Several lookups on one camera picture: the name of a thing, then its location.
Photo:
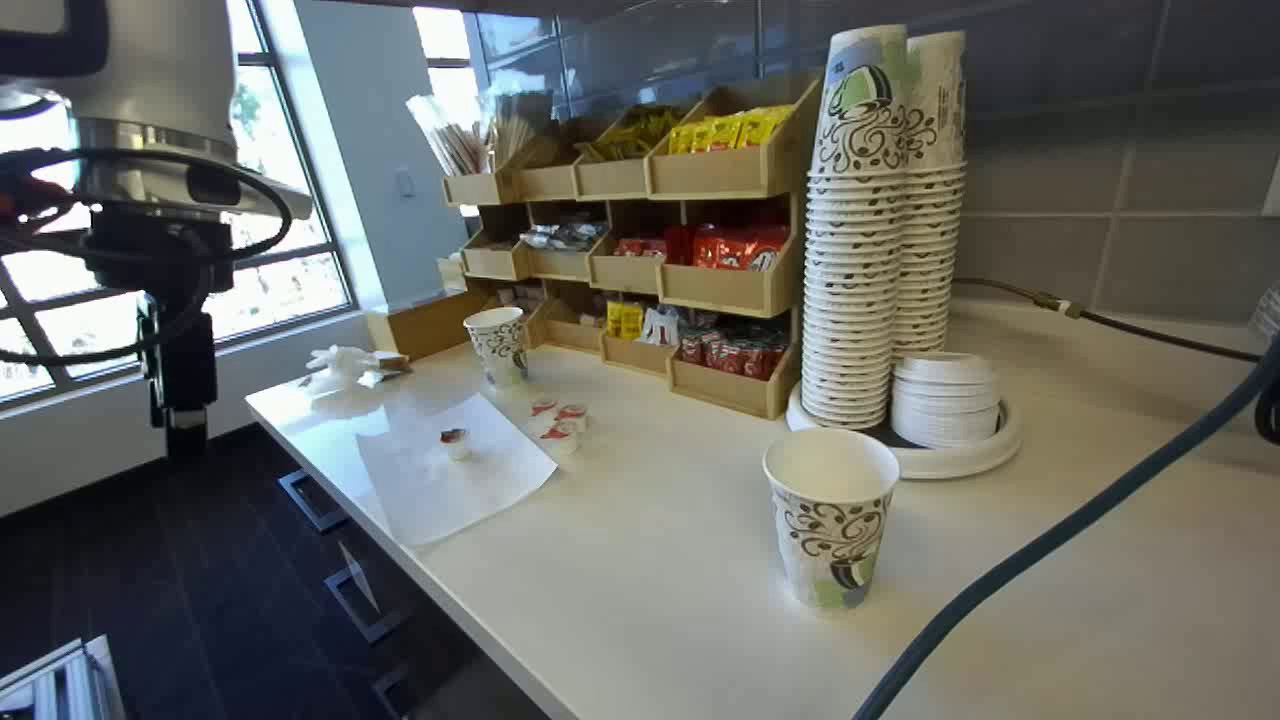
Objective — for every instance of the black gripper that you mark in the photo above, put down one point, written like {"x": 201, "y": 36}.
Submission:
{"x": 160, "y": 253}

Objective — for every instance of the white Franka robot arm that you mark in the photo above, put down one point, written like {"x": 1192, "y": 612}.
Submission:
{"x": 146, "y": 64}

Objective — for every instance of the tall patterned paper cup stack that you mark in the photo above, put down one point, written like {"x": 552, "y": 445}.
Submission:
{"x": 853, "y": 267}

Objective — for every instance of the white cup lids stack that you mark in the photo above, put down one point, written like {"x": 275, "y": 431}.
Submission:
{"x": 947, "y": 401}

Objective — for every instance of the shorter patterned paper cup stack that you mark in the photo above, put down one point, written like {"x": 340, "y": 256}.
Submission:
{"x": 932, "y": 201}

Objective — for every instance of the crumpled white napkin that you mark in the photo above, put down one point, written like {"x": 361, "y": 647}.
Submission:
{"x": 340, "y": 367}

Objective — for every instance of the small dark capsule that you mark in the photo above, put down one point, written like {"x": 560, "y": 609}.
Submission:
{"x": 452, "y": 433}

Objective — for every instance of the brown cardboard box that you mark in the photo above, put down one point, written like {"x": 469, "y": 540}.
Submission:
{"x": 434, "y": 325}

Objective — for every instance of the white paper sheet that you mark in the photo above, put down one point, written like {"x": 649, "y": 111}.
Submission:
{"x": 452, "y": 494}

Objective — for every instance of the white framed panel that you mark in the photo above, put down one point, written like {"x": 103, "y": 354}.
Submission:
{"x": 53, "y": 685}

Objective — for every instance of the small patterned paper cup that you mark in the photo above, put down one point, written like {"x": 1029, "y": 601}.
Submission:
{"x": 496, "y": 345}

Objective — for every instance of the stir sticks bundle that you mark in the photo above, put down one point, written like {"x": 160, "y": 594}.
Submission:
{"x": 467, "y": 141}

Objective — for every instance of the silver packets pile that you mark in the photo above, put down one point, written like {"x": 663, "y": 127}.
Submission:
{"x": 560, "y": 239}

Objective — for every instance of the single yellow packet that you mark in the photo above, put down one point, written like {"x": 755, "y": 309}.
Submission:
{"x": 624, "y": 323}

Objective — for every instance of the white packets pile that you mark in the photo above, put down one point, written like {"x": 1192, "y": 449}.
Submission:
{"x": 663, "y": 325}

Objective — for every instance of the red snack packets pile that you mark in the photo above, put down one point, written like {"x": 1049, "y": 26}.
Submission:
{"x": 741, "y": 251}
{"x": 646, "y": 247}
{"x": 733, "y": 354}

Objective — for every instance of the dull yellow packets pile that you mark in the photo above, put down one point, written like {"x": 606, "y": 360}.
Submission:
{"x": 636, "y": 134}

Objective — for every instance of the wooden condiment organizer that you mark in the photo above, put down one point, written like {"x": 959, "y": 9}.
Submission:
{"x": 733, "y": 172}

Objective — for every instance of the bright yellow packets pile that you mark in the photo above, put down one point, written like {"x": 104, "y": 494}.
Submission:
{"x": 727, "y": 129}

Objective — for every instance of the large patterned paper cup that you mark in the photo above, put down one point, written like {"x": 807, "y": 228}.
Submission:
{"x": 824, "y": 534}

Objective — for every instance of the white round plate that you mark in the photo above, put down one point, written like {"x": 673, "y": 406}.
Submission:
{"x": 960, "y": 460}

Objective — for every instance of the window frame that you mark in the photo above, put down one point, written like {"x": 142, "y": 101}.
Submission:
{"x": 302, "y": 105}

